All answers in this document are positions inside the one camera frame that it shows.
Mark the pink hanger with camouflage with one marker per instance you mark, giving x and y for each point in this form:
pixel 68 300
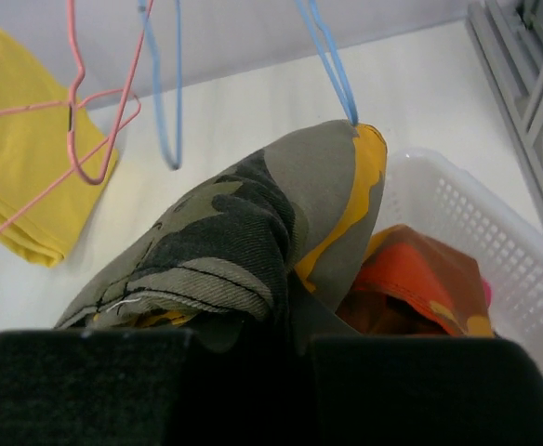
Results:
pixel 75 162

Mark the pink trousers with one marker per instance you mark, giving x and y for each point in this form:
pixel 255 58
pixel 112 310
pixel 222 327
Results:
pixel 487 292

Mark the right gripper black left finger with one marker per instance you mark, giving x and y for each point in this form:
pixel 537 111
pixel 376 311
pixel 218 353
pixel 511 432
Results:
pixel 152 386

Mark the yellow trousers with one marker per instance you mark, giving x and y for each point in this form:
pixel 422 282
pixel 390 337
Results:
pixel 33 154

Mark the pink wire hanger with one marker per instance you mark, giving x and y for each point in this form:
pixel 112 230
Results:
pixel 79 61

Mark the orange camouflage trousers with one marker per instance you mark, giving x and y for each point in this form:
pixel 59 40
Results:
pixel 412 284

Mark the aluminium frame structure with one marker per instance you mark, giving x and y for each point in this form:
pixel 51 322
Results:
pixel 508 36

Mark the blue hanger with orange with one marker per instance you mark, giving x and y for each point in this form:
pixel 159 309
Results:
pixel 327 51

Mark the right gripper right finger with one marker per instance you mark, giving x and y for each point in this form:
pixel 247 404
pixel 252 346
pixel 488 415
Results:
pixel 351 389

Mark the green camouflage trousers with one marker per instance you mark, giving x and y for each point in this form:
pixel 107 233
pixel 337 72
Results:
pixel 300 211

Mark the white plastic basket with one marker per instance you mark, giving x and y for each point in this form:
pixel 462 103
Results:
pixel 426 192

